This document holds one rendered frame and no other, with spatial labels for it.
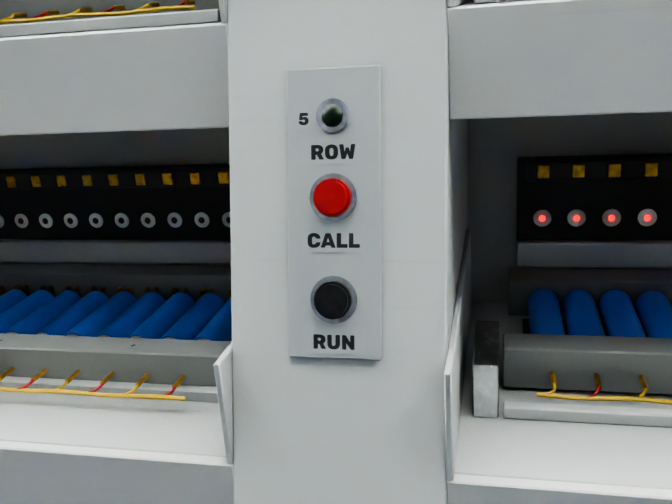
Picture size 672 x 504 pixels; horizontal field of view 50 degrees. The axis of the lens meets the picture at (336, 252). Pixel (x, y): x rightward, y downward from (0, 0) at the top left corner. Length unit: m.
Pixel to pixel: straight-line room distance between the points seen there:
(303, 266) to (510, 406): 0.12
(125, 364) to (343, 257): 0.15
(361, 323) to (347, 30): 0.12
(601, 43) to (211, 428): 0.24
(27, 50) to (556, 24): 0.24
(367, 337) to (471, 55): 0.12
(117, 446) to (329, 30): 0.21
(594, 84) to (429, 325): 0.12
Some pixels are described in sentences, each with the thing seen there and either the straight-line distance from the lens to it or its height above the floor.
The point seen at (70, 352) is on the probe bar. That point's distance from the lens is 0.42.
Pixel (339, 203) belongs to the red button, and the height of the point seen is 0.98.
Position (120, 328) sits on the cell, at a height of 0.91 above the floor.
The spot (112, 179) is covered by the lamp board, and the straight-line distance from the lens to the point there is 0.53.
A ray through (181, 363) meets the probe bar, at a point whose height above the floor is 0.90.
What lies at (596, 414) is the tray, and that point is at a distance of 0.36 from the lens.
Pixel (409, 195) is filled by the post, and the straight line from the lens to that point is 0.30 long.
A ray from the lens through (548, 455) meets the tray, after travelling 0.34.
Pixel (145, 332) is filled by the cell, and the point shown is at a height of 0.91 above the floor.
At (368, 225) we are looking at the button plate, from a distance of 0.30.
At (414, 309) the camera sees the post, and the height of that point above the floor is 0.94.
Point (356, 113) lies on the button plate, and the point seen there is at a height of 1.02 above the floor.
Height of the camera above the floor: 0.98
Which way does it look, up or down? 3 degrees down
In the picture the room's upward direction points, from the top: straight up
